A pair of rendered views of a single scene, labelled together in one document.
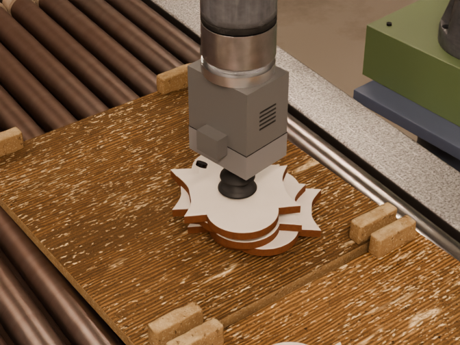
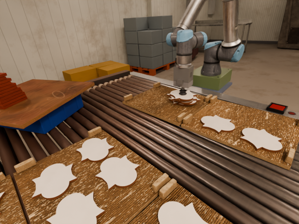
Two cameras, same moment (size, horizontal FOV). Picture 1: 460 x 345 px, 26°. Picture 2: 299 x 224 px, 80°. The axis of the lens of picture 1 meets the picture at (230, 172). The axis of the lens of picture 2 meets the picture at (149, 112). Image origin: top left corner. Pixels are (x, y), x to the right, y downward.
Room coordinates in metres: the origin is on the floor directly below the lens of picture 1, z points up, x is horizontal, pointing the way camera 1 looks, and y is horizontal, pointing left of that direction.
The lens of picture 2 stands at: (0.01, 0.31, 1.38)
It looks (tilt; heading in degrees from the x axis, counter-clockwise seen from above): 28 degrees down; 352
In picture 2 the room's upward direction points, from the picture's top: 4 degrees counter-clockwise
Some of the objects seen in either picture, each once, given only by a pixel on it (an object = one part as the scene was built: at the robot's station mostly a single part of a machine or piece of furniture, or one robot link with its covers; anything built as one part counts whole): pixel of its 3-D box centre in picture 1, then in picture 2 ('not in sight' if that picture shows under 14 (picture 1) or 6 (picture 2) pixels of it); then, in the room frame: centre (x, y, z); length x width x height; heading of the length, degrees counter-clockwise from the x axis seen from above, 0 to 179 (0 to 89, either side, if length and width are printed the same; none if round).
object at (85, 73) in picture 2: not in sight; (98, 78); (3.99, 0.81, 0.23); 1.27 x 0.87 x 0.46; 125
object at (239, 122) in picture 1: (228, 109); (182, 75); (0.87, 0.00, 1.10); 0.10 x 0.09 x 0.16; 136
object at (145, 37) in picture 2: not in sight; (154, 43); (5.25, -0.74, 0.68); 1.38 x 0.92 x 1.37; 130
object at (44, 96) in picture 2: not in sight; (29, 97); (1.00, 0.82, 1.03); 0.50 x 0.50 x 0.02; 62
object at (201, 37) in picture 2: not in sight; (193, 40); (0.94, -0.08, 1.26); 0.11 x 0.11 x 0.08; 33
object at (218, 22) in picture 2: not in sight; (215, 36); (6.65, -3.35, 0.55); 2.14 x 0.84 x 1.11; 40
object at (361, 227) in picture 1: (373, 222); (208, 98); (0.87, -0.16, 0.95); 0.06 x 0.02 x 0.03; 127
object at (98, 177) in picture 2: not in sight; (87, 174); (0.45, 0.46, 0.94); 0.41 x 0.35 x 0.04; 34
